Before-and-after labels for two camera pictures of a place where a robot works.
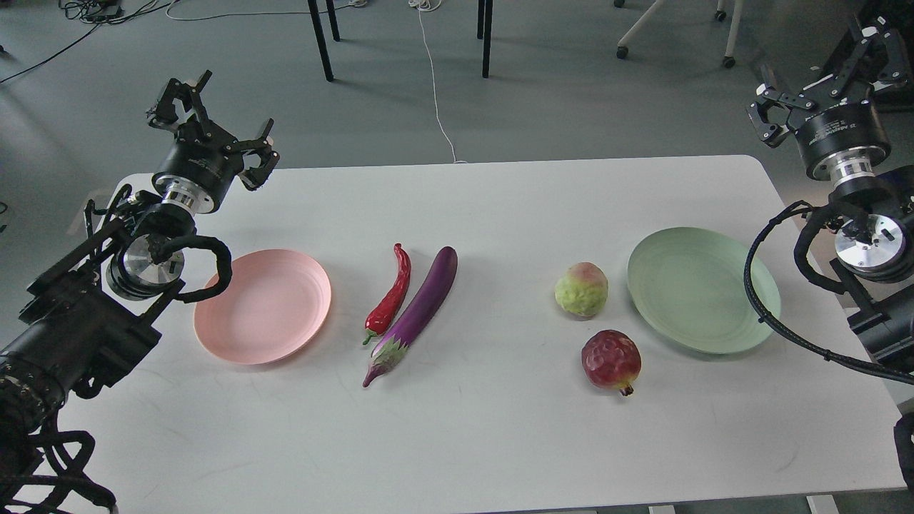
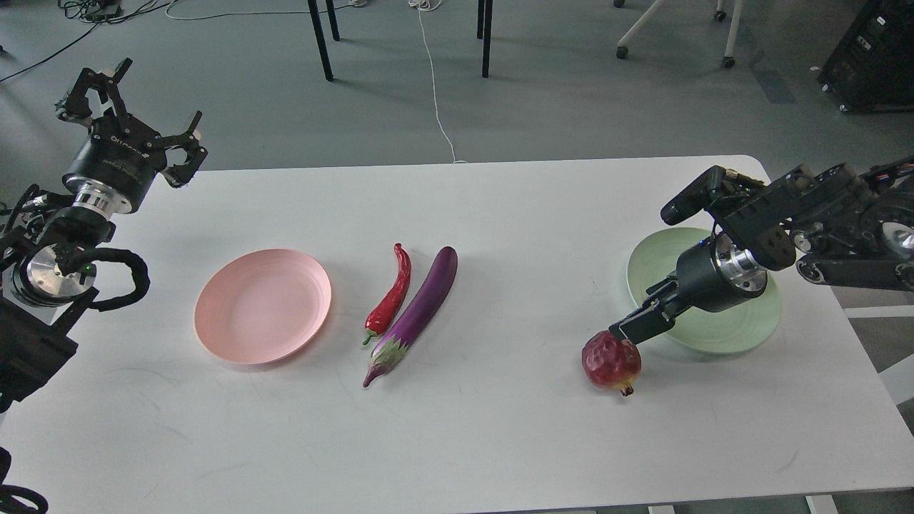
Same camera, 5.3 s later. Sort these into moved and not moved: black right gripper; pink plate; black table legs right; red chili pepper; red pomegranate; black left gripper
Moved: black right gripper; black left gripper
Not moved: black table legs right; red pomegranate; pink plate; red chili pepper
